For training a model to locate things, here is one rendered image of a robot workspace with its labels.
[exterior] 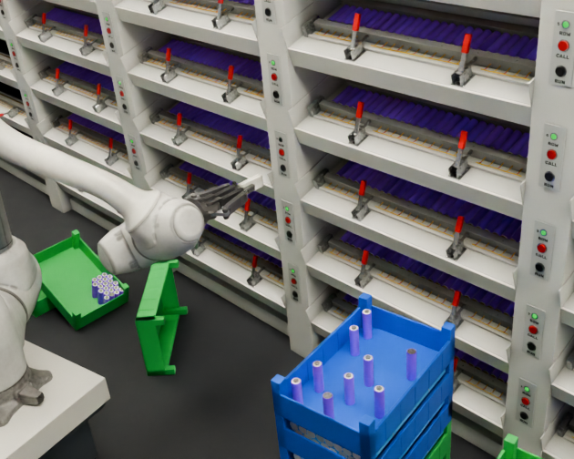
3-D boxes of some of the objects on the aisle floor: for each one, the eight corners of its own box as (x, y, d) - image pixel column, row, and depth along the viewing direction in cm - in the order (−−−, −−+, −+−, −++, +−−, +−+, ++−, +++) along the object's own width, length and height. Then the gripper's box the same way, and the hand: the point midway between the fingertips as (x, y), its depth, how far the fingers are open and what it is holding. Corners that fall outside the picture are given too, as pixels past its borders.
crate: (148, 376, 219) (134, 321, 209) (163, 312, 245) (152, 260, 235) (175, 374, 219) (163, 319, 209) (188, 311, 245) (178, 259, 234)
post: (313, 363, 218) (245, -439, 127) (290, 350, 224) (209, -426, 133) (359, 329, 230) (326, -430, 139) (336, 317, 236) (290, -418, 145)
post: (167, 275, 263) (39, -364, 172) (151, 266, 269) (19, -357, 178) (211, 250, 274) (114, -363, 184) (195, 241, 280) (93, -355, 190)
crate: (128, 300, 252) (129, 286, 246) (75, 331, 240) (75, 316, 235) (76, 244, 264) (76, 229, 258) (24, 270, 252) (22, 254, 247)
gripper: (169, 224, 178) (245, 185, 191) (204, 242, 169) (281, 200, 183) (163, 196, 174) (241, 158, 187) (199, 213, 165) (278, 173, 179)
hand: (251, 185), depth 183 cm, fingers closed
